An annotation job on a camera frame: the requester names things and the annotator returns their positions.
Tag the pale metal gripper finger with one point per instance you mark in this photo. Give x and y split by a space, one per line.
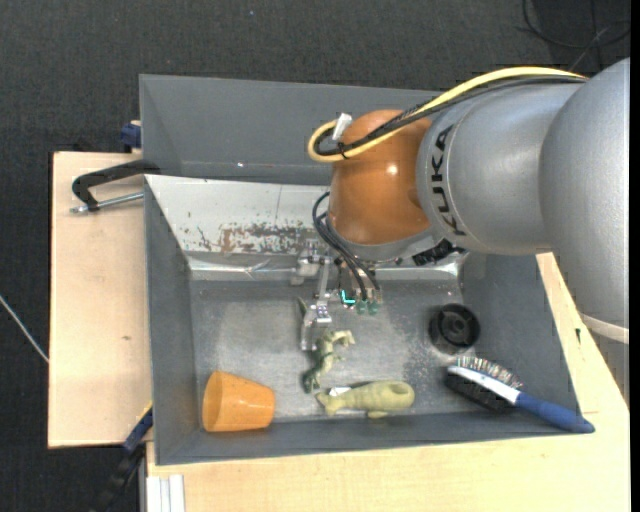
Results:
320 314

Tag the green toy dinosaur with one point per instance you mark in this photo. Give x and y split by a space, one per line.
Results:
326 356

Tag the grey metal bin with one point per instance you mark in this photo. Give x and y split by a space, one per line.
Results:
240 320

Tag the pale green toy whale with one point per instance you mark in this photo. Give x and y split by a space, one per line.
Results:
375 397

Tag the orange plastic cup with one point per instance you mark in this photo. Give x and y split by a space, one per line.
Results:
235 402

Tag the black round ribbed cap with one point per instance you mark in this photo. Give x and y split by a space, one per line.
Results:
454 330

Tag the pale wood flat board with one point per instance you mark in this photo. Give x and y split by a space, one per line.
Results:
95 310

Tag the black cylinder on white bracket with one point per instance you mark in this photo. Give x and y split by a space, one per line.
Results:
435 256

